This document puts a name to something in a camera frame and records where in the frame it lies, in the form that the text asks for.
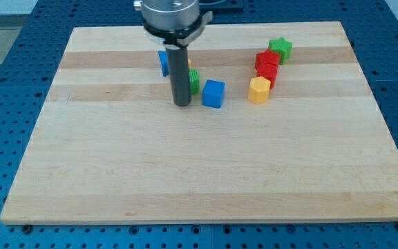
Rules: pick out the yellow hexagon block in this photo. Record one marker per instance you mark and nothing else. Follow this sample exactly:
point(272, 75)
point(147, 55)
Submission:
point(259, 88)

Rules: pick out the red star block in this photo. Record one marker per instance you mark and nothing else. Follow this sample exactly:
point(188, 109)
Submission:
point(267, 57)

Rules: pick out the blue block behind rod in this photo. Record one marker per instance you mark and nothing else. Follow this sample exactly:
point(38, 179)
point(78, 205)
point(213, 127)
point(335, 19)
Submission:
point(163, 63)

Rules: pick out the light wooden board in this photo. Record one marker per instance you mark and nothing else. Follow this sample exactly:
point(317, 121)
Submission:
point(110, 147)

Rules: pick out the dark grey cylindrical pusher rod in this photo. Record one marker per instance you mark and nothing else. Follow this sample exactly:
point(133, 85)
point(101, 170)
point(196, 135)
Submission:
point(179, 75)

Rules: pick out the green star block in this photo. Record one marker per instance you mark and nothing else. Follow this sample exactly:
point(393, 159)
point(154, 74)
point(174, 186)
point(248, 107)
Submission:
point(282, 47)

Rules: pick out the blue cube block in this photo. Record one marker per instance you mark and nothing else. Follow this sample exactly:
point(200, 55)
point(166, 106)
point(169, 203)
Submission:
point(213, 94)

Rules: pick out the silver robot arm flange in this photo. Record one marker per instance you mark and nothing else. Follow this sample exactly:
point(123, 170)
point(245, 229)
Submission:
point(173, 23)

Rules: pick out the red cylinder block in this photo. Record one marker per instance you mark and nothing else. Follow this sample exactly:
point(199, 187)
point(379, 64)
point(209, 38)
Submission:
point(269, 72)

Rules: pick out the green cylinder block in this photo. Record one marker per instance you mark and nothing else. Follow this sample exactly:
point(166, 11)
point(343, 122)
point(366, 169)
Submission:
point(194, 78)

